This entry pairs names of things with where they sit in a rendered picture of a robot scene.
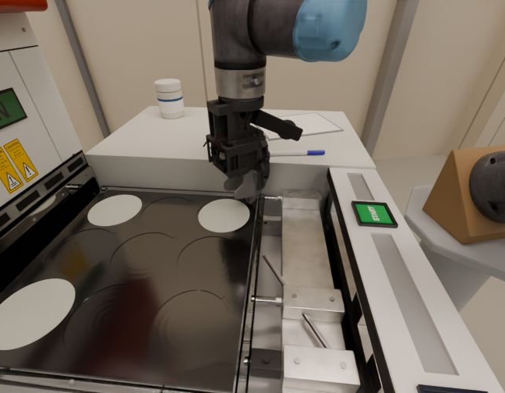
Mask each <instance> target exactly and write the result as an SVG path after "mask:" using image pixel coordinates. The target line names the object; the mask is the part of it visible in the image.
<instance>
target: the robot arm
mask: <svg viewBox="0 0 505 393"><path fill-rule="evenodd" d="M367 1H368V0H209V2H208V9H209V11H210V24H211V33H212V43H213V53H214V75H215V84H216V93H217V95H218V99H217V100H212V101H207V112H208V120H209V127H210V134H207V135H206V140H207V153H208V160H209V162H213V165H214V166H216V167H217V168H218V169H219V170H221V171H222V172H223V173H224V174H225V175H226V176H227V177H228V179H227V180H226V181H225V182H224V189H225V190H227V191H229V190H235V192H234V198H235V199H243V198H246V201H247V203H249V204H252V203H253V202H254V201H255V200H256V199H257V198H258V196H259V195H260V194H261V192H262V190H263V188H264V187H265V185H266V183H267V180H268V178H269V175H270V157H269V150H268V144H267V141H266V137H265V136H264V135H263V131H262V130H261V129H258V128H256V127H255V126H252V125H250V123H252V124H254V125H256V126H259V127H262V128H264V129H267V130H270V131H271V132H274V133H277V135H278V136H279V137H280V138H281V139H283V140H290V139H292V140H295V141H299V139H300V137H301V135H302V132H303V129H302V128H300V127H297V126H296V124H295V123H294V122H293V121H292V120H289V119H285V120H283V119H279V118H278V117H276V116H274V115H271V114H269V113H267V112H264V111H262V110H260V109H261V108H262V107H263V106H264V96H263V95H264V94H265V92H266V64H267V56H274V57H282V58H294V59H301V60H302V61H304V62H340V61H342V60H344V59H346V58H347V57H348V56H349V55H350V54H351V53H352V52H353V51H354V49H355V47H356V45H357V43H358V40H359V35H360V33H361V32H362V30H363V27H364V24H365V21H366V12H367ZM209 143H210V144H209ZM210 145H211V147H210ZM210 150H211V154H212V155H211V156H210ZM469 189H470V194H471V198H472V200H473V202H474V204H475V206H476V207H477V208H478V210H479V211H480V212H481V213H482V214H483V215H484V216H485V217H487V218H488V219H489V220H491V221H494V222H497V223H503V224H505V150H502V151H498V152H495V153H491V154H487V155H485V156H483V157H481V158H480V159H479V160H477V162H476V163H475V165H474V166H473V168H472V170H471V174H470V178H469Z"/></svg>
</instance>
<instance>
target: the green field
mask: <svg viewBox="0 0 505 393"><path fill-rule="evenodd" d="M24 116H25V115H24V113H23V110H22V108H21V107H20V106H19V103H18V101H17V100H16V97H15V95H14V93H13V92H12V91H10V92H7V93H4V94H0V126H3V125H5V124H8V123H10V122H13V121H15V120H17V119H20V118H22V117H24Z"/></svg>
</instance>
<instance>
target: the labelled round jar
mask: <svg viewBox="0 0 505 393"><path fill-rule="evenodd" d="M154 85H155V89H156V90H157V92H156V93H157V100H158V104H159V108H160V112H161V116H162V117H163V118H165V119H177V118H181V117H182V116H183V115H184V114H185V108H184V102H183V97H182V90H181V83H180V80H177V79H162V80H157V81H155V82H154Z"/></svg>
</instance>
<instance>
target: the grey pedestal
mask: <svg viewBox="0 0 505 393"><path fill-rule="evenodd" d="M433 186H434V185H427V186H414V187H413V188H412V191H411V194H410V197H409V200H408V205H407V207H406V211H405V213H404V220H405V221H406V223H407V225H408V226H409V228H410V229H411V230H412V231H413V232H414V233H415V234H416V235H417V236H418V237H419V238H420V239H421V241H420V243H419V245H420V247H421V249H422V251H423V253H424V254H425V255H426V258H427V259H428V261H429V263H430V264H431V266H432V268H433V270H434V271H435V273H436V275H437V277H438V279H439V280H440V282H441V283H442V285H443V287H444V288H445V290H446V292H447V294H448V296H449V297H450V299H451V301H452V303H453V304H454V306H455V307H456V309H457V311H458V313H460V312H461V310H462V309H463V308H464V307H465V305H466V304H467V303H468V302H469V301H470V300H471V298H472V297H473V296H474V295H475V294H476V292H477V291H478V290H479V289H480V288H481V287H482V286H483V285H484V284H485V283H486V281H487V280H488V279H489V278H490V277H491V276H493V277H494V278H498V279H499V280H502V281H505V238H503V239H494V240H489V241H483V242H478V243H469V244H463V245H462V244H461V243H460V242H458V241H457V240H456V239H455V238H454V237H453V236H452V235H451V234H450V233H449V232H448V231H447V230H445V229H444V228H443V227H442V226H441V225H439V224H438V223H437V222H436V221H435V220H434V219H433V218H431V217H430V216H429V215H428V214H427V213H426V212H424V210H423V209H422V208H423V206H424V204H425V202H426V200H427V198H428V196H429V194H430V192H431V190H432V188H433Z"/></svg>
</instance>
